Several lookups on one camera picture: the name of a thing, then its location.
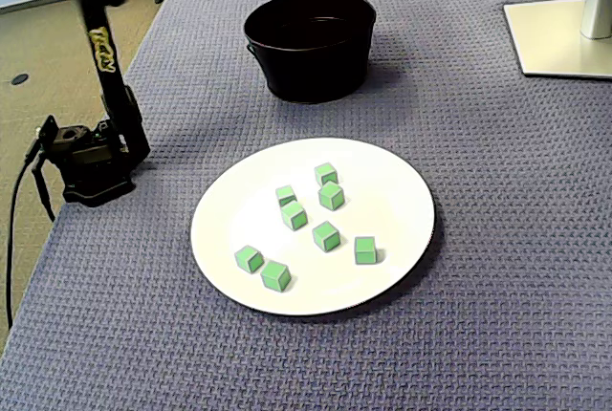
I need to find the blue woven table cloth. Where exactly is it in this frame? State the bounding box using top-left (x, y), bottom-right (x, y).
top-left (0, 0), bottom-right (612, 411)

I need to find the short black robot cable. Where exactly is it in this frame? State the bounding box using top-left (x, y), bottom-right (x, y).
top-left (31, 164), bottom-right (55, 224)

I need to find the black metal bucket container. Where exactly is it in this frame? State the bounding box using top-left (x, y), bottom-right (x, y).
top-left (242, 0), bottom-right (378, 105)

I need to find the white monitor stand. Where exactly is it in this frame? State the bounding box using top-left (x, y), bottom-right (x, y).
top-left (503, 0), bottom-right (612, 80)

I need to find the green cube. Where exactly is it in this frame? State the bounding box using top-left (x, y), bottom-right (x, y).
top-left (280, 201), bottom-right (309, 232)
top-left (233, 245), bottom-right (265, 274)
top-left (260, 260), bottom-right (293, 293)
top-left (317, 181), bottom-right (346, 212)
top-left (274, 184), bottom-right (298, 206)
top-left (354, 236), bottom-right (378, 266)
top-left (311, 221), bottom-right (341, 253)
top-left (314, 162), bottom-right (339, 187)

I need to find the white round plate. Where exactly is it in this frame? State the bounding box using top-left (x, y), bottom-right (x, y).
top-left (189, 137), bottom-right (437, 317)

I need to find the long black robot cable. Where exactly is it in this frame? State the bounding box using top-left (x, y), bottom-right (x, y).
top-left (5, 141), bottom-right (42, 332)

